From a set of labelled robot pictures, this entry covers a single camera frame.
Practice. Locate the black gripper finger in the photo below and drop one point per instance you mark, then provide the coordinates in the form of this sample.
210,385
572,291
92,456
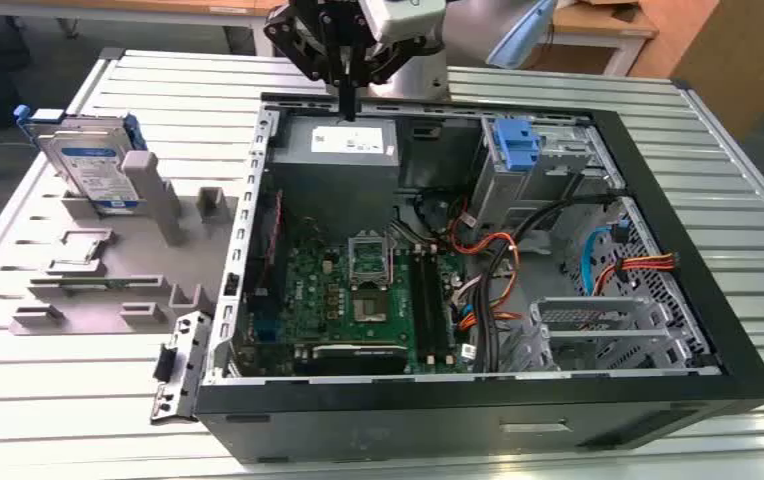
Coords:
389,60
296,40

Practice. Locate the hard disk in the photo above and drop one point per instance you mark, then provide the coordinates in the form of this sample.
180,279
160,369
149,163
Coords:
96,170

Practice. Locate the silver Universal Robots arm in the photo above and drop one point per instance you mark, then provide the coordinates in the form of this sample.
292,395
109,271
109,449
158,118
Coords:
422,80

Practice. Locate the grey metal disk bay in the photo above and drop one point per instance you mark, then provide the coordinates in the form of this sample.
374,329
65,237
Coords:
596,307

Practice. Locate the long wooden desk white legs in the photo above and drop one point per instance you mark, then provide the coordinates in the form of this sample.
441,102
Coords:
176,10

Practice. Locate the blue plastic drive latch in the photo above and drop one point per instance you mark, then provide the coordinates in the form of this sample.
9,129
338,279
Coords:
516,145

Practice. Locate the grey power supply unit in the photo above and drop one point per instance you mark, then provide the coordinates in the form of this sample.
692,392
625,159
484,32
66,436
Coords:
342,200

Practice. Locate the grey optical drive cage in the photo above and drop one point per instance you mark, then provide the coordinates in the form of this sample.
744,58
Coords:
549,180

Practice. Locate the green motherboard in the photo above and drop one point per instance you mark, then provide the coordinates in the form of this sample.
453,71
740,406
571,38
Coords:
316,295

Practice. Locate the black RAM slot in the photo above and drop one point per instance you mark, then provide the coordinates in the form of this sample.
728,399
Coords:
439,305
420,305

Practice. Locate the CPU socket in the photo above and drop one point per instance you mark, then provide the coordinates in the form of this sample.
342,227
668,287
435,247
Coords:
372,307

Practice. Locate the wooden cabinet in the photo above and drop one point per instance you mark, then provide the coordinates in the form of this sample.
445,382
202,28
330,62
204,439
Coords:
723,50

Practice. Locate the grey plastic parts rack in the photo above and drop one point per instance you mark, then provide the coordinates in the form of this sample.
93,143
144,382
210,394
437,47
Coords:
136,270

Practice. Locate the silver CPU chip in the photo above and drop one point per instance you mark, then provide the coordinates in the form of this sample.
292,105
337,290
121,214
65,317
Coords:
82,250

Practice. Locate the green RAM stick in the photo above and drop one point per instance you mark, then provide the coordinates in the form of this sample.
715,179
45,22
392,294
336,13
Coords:
102,283

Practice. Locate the black graphics card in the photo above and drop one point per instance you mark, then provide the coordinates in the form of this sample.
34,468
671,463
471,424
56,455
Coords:
349,357

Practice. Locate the black open PC case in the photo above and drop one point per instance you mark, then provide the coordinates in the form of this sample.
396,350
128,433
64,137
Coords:
422,415

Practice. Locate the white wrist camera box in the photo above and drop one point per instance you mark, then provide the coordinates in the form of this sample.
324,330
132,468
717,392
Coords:
402,20

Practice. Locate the small wooden desk white frame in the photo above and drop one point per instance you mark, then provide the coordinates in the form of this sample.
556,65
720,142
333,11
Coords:
596,25

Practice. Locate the grey card retainer bracket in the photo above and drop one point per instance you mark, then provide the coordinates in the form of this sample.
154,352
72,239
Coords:
185,350

